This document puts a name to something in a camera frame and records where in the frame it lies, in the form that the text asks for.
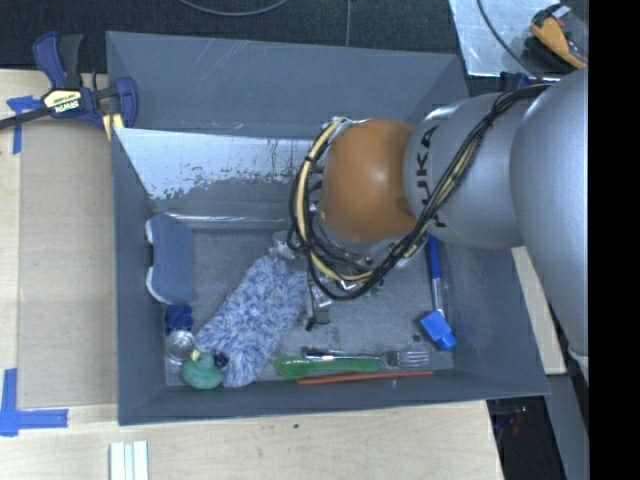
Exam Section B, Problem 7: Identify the green plastic spoon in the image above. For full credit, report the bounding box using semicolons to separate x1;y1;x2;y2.
273;354;385;381

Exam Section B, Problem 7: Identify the blue and white fluffy duster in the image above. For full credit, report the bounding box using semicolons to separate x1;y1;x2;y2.
194;254;310;389

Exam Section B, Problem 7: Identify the thin red-orange stick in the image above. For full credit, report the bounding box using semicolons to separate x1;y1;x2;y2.
295;369;436;386

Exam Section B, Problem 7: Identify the metal fork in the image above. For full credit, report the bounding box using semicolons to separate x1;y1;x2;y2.
301;347;432;370

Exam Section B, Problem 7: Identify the blue plastic block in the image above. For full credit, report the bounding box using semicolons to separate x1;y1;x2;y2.
418;308;459;353

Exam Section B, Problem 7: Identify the green rubber duck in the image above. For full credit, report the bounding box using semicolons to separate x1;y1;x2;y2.
180;348;225;391

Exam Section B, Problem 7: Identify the dark blue bottle cap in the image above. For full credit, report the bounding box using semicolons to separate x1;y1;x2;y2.
164;303;195;335

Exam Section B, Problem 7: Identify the blue and white sponge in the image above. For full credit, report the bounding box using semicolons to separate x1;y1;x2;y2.
144;212;197;306

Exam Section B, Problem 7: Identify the grey metal bin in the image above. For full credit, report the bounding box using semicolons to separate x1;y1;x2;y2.
105;30;552;427

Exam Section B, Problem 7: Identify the pale wood flat board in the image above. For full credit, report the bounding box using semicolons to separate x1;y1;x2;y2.
16;120;119;410

